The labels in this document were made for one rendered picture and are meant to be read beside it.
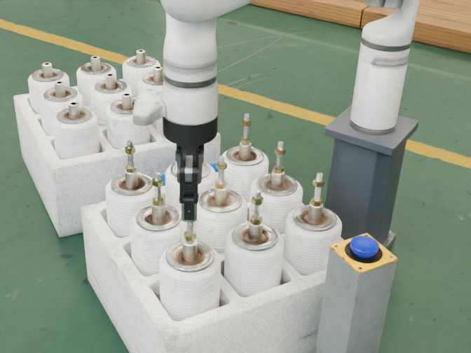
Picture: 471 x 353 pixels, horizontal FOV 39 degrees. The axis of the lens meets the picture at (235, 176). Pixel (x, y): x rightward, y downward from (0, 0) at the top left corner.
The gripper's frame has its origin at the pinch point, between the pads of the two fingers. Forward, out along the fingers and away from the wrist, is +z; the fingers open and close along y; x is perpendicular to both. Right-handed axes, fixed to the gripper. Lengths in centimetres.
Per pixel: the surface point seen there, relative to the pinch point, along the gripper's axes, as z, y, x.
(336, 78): 36, 132, -46
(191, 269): 10.4, -3.3, -0.4
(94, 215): 17.9, 21.2, 18.4
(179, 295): 14.6, -4.3, 1.5
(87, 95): 16, 70, 27
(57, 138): 14, 45, 29
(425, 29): 30, 169, -86
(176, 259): 10.6, -0.7, 2.0
